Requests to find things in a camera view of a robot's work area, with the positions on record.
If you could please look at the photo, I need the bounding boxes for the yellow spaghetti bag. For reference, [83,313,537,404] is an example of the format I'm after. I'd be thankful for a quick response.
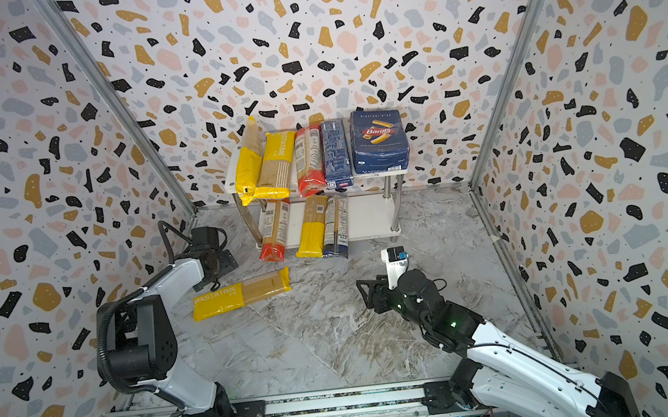
[235,116,263,207]
[193,267,291,322]
[296,195,329,259]
[254,130,297,200]

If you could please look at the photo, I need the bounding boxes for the red-end spaghetti bag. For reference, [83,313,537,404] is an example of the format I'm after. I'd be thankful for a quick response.
[293,125,327,197]
[259,199,291,263]

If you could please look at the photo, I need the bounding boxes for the clear blue-end spaghetti bag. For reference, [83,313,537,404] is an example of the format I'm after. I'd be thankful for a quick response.
[323,195,349,259]

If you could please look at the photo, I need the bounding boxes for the blue Barilla spaghetti box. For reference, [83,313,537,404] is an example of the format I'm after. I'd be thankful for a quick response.
[320,120,354,190]

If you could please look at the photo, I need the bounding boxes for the blue Barilla penne box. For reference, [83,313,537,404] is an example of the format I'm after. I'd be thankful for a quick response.
[349,109,410,175]

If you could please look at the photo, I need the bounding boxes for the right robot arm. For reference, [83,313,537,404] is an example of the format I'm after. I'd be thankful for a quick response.
[357,269,642,417]

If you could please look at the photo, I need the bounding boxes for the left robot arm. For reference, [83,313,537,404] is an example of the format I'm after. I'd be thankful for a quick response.
[96,227,242,417]

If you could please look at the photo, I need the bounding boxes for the white two-tier shelf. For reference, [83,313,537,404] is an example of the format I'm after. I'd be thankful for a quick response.
[223,145,407,249]

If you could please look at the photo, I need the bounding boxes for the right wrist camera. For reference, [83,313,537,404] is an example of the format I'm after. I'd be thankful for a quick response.
[381,245,409,289]

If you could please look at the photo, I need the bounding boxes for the black corrugated cable left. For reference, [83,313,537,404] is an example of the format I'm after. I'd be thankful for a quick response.
[83,217,208,398]

